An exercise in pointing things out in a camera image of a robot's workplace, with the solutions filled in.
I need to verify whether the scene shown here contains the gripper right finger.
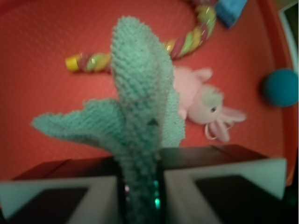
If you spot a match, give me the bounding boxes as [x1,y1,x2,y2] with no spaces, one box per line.
[158,145,299,224]

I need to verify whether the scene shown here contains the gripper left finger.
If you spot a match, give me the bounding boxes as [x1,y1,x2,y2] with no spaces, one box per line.
[0,157,121,224]

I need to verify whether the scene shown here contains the light blue terry cloth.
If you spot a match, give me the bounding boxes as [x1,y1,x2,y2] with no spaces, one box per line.
[32,17,185,224]

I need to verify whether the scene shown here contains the pink plush bunny toy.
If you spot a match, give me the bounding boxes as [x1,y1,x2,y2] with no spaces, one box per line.
[173,67,247,142]

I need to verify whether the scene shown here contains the blue knitted ball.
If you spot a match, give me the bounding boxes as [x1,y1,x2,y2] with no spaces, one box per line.
[261,68,299,107]

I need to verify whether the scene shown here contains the red plastic tray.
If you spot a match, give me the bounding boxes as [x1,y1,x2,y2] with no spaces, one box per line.
[0,0,298,184]

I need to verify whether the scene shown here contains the blue sponge block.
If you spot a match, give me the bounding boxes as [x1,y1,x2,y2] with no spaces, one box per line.
[215,0,247,28]

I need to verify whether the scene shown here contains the multicolour twisted rope toy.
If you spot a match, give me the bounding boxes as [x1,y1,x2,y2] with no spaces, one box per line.
[65,0,217,73]

